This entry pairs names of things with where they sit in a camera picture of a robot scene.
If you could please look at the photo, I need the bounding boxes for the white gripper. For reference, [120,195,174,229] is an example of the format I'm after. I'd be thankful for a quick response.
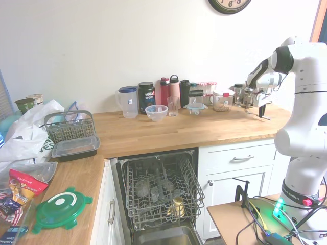
[252,88,273,118]

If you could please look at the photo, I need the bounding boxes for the stainless dishwasher door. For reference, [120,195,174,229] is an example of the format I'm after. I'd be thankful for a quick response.
[131,225,204,245]

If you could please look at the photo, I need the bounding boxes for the glass jar metal lid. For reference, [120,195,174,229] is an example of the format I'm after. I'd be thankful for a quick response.
[243,86,255,108]

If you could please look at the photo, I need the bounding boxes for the glass spice jar black lid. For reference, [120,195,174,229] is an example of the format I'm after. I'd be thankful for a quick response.
[233,83,244,107]

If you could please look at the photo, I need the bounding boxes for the clear canister with chickpeas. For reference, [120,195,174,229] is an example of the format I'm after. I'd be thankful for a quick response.
[212,89,236,112]

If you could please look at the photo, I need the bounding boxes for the white cabinet drawer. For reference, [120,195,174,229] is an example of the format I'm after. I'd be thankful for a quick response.
[207,143,277,171]

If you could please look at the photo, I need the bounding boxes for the glass container blue lid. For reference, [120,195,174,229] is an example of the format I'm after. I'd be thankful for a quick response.
[183,103,208,115]

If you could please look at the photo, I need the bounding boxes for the black shaker bottle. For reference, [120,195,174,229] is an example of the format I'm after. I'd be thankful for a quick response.
[179,79,191,109]

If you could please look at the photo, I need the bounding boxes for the black table clamp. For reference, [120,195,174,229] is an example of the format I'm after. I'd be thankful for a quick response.
[231,177,253,210]

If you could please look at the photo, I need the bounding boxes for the clear drinking glass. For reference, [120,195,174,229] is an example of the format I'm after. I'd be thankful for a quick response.
[167,96,180,117]

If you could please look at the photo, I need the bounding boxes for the pink bottle black lid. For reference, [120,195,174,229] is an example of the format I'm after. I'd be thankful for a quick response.
[169,74,180,106]

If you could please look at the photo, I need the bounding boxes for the white cabinet door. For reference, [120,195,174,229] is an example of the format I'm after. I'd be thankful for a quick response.
[204,165,273,241]

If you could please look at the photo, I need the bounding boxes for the red water bottle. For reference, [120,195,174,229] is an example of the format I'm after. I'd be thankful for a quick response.
[160,77,170,106]

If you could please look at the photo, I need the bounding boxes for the clear plastic bowl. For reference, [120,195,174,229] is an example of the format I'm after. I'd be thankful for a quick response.
[145,104,169,123]

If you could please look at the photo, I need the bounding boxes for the black Vega protein tub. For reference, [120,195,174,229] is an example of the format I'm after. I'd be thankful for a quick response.
[138,81,156,115]

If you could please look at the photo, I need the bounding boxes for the wooden robot table board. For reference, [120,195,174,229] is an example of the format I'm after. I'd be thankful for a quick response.
[206,193,327,245]

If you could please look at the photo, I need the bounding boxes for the blue electronics box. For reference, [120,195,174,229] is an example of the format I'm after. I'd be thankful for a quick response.
[265,231,288,245]

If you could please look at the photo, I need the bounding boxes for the gold mug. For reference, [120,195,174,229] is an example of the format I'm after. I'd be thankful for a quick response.
[166,196,186,217]

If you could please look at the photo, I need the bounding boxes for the clear pitcher blue lid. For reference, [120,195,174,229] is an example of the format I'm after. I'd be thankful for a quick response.
[115,86,138,119]

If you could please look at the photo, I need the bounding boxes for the clear glass in rack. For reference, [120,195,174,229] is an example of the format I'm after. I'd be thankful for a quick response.
[134,180,151,199]

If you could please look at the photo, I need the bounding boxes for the clear zip bag blue seal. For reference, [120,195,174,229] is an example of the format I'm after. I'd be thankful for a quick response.
[63,101,89,122]

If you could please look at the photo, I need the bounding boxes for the black meal container clear lid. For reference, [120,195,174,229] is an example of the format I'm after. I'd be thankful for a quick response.
[51,135,101,163]

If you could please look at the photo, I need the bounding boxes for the grey cutlery basket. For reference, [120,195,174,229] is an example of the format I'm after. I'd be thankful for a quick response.
[43,110,97,144]

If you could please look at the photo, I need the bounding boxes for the green round container lid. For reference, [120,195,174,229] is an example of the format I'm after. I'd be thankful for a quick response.
[31,186,94,234]

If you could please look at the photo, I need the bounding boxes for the white yogurt cup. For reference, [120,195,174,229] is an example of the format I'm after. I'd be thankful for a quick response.
[26,93,44,106]

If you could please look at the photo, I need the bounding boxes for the clear plastic takeaway lid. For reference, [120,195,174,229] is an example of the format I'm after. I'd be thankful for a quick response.
[10,161,59,183]

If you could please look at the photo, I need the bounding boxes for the dark green paper cup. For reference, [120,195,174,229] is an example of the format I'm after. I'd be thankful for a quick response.
[14,98,35,115]

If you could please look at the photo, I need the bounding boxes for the white plastic shopping bag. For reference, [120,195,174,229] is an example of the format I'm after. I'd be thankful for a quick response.
[0,99,65,177]

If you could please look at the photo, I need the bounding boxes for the red snack bag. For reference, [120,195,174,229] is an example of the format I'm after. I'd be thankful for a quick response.
[9,168,49,205]

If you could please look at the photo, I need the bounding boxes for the blue snack packets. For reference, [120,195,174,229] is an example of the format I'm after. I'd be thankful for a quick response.
[0,192,24,224]

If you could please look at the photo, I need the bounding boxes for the clear glass baking dish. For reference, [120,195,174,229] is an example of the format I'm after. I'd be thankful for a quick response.
[0,187,36,245]

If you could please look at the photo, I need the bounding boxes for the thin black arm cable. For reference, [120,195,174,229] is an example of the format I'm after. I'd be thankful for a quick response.
[273,72,289,92]

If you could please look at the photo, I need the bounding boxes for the silver drawer handle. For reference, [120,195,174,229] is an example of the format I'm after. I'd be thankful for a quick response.
[231,155,255,162]

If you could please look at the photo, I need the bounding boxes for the yellow cable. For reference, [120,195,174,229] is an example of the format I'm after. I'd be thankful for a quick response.
[248,201,270,232]

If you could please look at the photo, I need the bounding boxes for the black round wall clock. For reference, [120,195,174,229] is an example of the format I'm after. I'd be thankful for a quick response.
[208,0,252,15]

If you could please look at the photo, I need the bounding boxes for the grey wire dishwasher rack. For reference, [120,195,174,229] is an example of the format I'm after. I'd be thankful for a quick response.
[122,152,205,231]

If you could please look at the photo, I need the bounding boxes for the silver vertical cabinet handle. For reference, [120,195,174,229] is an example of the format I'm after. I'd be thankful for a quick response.
[107,199,116,226]

